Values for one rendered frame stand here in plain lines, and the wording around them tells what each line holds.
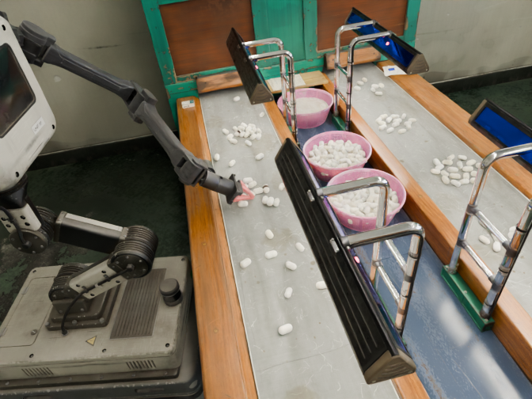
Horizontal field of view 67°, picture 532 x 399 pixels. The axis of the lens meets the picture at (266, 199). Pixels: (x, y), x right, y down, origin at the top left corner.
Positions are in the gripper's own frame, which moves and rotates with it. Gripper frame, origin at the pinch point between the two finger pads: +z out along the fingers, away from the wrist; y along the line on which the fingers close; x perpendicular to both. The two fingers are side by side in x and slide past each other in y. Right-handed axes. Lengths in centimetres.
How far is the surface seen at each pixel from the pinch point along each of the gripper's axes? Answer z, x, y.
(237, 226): -4.5, 5.8, -11.3
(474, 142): 67, -56, 3
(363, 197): 30.8, -22.0, -10.0
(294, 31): 18, -44, 92
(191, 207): -17.1, 13.1, 0.6
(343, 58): 47, -47, 86
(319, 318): 7, -4, -52
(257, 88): -14.8, -31.4, 13.3
